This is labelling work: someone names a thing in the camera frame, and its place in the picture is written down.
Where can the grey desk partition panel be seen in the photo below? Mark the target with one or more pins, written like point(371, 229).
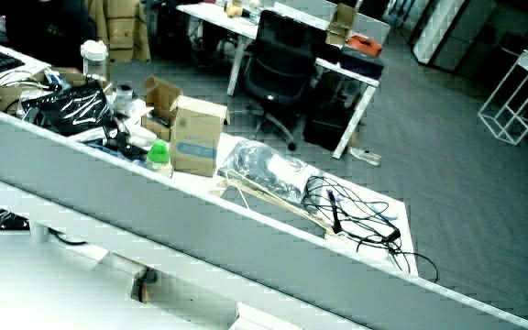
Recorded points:
point(163, 215)

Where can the white desk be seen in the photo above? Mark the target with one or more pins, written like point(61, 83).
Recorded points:
point(39, 284)

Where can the cardboard box with blue label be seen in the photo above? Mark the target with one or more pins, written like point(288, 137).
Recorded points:
point(195, 137)

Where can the black box under table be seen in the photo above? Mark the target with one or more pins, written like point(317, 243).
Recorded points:
point(328, 126)

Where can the black office chair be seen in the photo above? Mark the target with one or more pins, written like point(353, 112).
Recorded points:
point(282, 64)

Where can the green bottle cap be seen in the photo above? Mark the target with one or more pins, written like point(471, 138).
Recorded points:
point(158, 153)

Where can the open brown cardboard box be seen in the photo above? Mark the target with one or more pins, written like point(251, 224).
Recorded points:
point(161, 96)

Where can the black case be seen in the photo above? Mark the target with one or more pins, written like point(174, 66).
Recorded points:
point(361, 62)

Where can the cluttered white table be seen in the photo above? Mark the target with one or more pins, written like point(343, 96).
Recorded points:
point(397, 220)

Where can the orange bag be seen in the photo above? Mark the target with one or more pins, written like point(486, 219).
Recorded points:
point(365, 45)

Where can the white background table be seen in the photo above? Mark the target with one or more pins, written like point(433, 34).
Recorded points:
point(213, 16)

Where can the grey tape roll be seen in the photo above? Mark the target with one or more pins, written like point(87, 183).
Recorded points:
point(124, 91)

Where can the small cardboard box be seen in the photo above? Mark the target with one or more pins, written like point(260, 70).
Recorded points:
point(343, 18)

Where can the stack of cardboard boxes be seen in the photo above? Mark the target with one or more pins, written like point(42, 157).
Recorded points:
point(122, 27)

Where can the black plastic bag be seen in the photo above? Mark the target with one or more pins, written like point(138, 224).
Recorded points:
point(71, 110)

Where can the clear jar with white lid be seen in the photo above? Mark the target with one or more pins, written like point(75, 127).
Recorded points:
point(94, 57)

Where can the grey cabinet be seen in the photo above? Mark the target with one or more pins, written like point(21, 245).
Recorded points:
point(452, 32)

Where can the black crumpled object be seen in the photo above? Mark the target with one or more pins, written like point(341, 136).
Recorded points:
point(7, 221)

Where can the light wooden frame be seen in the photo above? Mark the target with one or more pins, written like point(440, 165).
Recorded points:
point(273, 199)

